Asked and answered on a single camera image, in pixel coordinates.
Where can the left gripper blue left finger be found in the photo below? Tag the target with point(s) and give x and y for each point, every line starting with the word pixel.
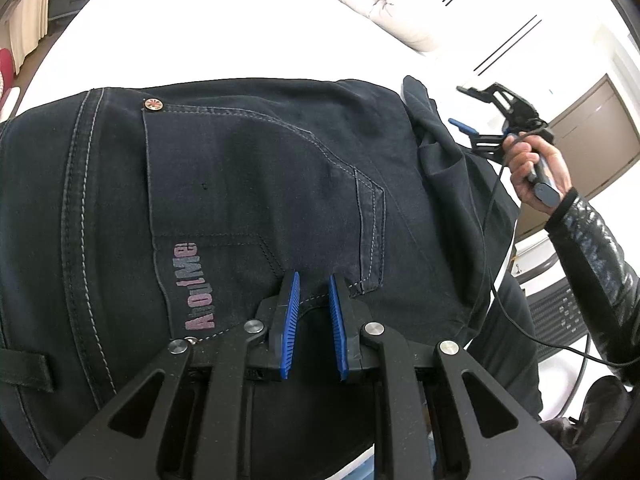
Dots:
pixel 283 311

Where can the black shiny jacket sleeve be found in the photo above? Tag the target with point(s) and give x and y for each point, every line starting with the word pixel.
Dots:
pixel 605 286

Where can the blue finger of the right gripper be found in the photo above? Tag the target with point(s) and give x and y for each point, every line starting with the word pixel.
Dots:
pixel 466 129

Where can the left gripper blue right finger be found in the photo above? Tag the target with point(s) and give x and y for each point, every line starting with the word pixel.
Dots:
pixel 348 315

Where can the white wardrobe with black handles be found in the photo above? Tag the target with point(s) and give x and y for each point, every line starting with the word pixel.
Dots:
pixel 550 52

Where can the beige curtain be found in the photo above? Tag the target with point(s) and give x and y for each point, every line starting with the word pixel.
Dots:
pixel 23 25

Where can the grey mesh chair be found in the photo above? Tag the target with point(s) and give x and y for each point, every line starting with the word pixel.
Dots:
pixel 552 304

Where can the red bag with white rope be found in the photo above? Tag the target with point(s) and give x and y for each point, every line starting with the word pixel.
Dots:
pixel 6 70

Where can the black denim pants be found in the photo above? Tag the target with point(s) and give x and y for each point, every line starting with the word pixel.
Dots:
pixel 131 217

